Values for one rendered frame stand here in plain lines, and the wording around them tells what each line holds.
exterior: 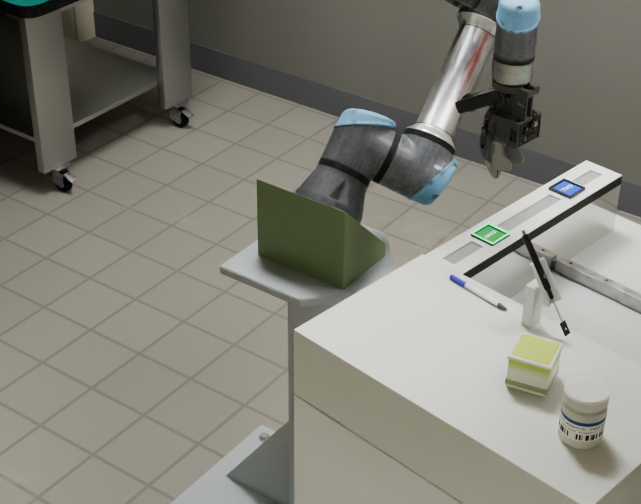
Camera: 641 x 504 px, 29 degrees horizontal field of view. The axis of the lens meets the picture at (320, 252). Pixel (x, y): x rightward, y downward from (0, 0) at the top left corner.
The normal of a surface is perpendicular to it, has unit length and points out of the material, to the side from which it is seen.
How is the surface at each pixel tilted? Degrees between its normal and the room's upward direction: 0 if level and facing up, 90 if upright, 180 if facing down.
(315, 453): 90
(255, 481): 90
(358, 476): 90
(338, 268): 90
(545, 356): 0
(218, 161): 0
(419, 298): 0
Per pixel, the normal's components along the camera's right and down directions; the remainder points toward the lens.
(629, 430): 0.01, -0.84
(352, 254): 0.81, 0.33
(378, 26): -0.58, 0.43
